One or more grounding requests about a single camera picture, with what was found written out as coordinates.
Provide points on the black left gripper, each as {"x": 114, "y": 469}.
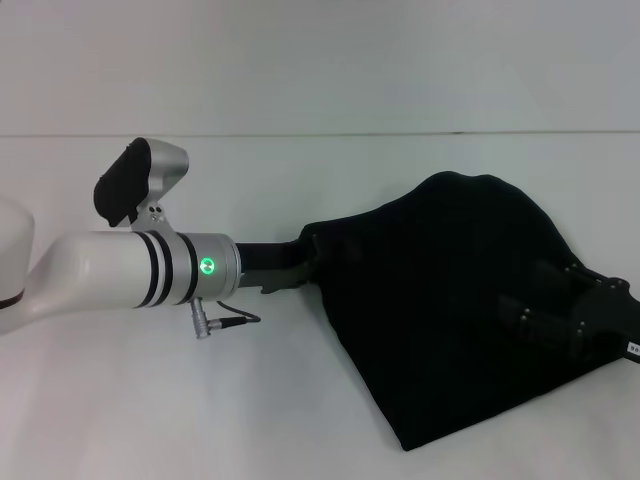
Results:
{"x": 270, "y": 262}

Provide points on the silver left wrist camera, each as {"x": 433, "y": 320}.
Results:
{"x": 145, "y": 175}

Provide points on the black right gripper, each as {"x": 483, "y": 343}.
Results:
{"x": 605, "y": 320}

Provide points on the black shirt with FREE print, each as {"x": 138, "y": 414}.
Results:
{"x": 450, "y": 310}

